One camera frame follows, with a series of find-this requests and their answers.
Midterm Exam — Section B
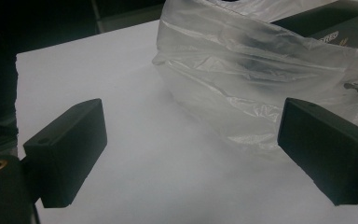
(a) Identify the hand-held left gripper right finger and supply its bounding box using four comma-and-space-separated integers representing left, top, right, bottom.
277, 97, 358, 207

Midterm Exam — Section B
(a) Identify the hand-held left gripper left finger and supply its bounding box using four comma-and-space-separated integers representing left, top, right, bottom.
22, 98, 108, 209

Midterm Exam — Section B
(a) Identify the black box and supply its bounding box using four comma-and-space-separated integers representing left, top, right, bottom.
269, 0, 358, 49

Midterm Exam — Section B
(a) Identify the translucent white plastic bag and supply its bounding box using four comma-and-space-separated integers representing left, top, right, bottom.
152, 0, 358, 157

